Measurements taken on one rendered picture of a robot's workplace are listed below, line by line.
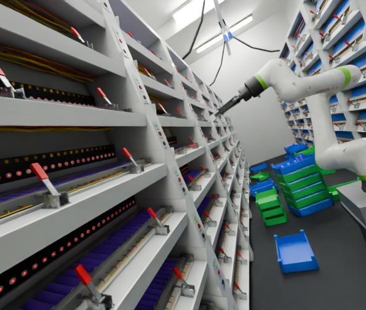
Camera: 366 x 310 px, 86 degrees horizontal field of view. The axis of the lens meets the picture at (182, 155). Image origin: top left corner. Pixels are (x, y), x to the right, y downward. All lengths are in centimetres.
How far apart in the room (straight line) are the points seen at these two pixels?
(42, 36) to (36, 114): 21
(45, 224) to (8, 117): 18
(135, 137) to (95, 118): 28
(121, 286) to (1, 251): 23
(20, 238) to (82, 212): 10
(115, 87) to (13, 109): 48
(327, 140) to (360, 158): 19
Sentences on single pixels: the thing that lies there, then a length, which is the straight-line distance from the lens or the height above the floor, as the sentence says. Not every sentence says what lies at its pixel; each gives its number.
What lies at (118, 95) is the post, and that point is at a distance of 84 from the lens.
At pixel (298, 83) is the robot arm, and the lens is 101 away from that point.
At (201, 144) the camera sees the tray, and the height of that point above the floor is 91.
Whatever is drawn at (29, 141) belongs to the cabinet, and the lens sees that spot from 66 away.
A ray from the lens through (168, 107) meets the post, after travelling 149.
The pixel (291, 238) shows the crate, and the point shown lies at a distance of 173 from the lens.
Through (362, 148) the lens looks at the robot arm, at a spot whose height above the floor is 60.
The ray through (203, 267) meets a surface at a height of 49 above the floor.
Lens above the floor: 90
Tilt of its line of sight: level
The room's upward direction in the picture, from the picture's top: 23 degrees counter-clockwise
